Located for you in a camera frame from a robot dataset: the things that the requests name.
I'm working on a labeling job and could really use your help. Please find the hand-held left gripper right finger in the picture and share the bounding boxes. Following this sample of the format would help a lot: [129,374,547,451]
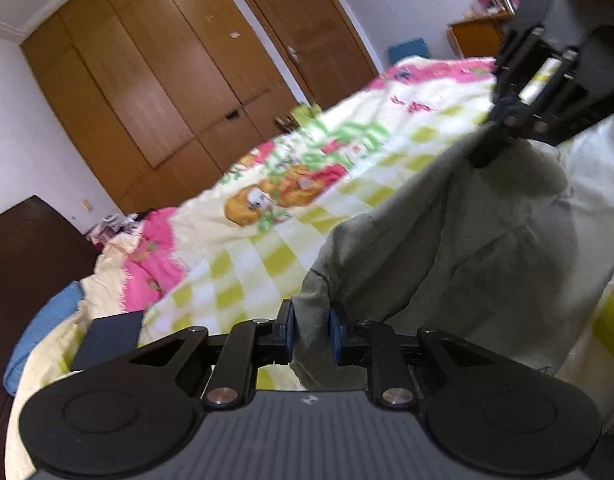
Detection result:
[329,301,493,411]

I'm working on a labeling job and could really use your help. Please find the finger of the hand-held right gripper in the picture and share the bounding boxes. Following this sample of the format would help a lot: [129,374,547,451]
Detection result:
[470,29,544,168]
[523,51,614,144]

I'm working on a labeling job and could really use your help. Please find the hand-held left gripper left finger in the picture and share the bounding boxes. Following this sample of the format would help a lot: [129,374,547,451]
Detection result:
[129,300,295,408]

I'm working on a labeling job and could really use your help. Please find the grey pants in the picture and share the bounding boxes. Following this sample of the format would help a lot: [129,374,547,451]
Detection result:
[292,125,614,392]

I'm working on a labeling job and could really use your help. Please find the white bed sheet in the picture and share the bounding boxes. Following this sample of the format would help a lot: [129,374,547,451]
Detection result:
[557,115,614,286]

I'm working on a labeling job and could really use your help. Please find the small wooden desk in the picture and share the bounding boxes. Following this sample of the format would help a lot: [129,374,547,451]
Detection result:
[447,10,515,60]

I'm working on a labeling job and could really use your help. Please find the printed checkered blanket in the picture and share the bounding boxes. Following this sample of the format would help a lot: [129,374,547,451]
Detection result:
[7,55,614,480]

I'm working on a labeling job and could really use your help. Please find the dark blue folded cloth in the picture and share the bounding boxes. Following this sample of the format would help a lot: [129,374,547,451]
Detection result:
[72,310,145,372]

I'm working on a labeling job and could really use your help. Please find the pile of bedside clutter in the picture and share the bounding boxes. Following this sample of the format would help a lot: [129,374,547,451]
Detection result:
[84,212,148,246]

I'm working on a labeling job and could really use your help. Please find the wooden door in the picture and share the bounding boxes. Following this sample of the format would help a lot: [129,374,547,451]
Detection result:
[232,0,380,111]

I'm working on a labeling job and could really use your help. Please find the blue pillow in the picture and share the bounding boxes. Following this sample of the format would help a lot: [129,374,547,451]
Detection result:
[4,280,85,396]

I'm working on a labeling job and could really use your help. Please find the dark wooden headboard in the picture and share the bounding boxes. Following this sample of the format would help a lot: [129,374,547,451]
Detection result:
[0,195,102,480]

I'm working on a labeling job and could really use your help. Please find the wooden wardrobe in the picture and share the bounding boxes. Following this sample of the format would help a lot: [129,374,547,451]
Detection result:
[19,0,298,211]

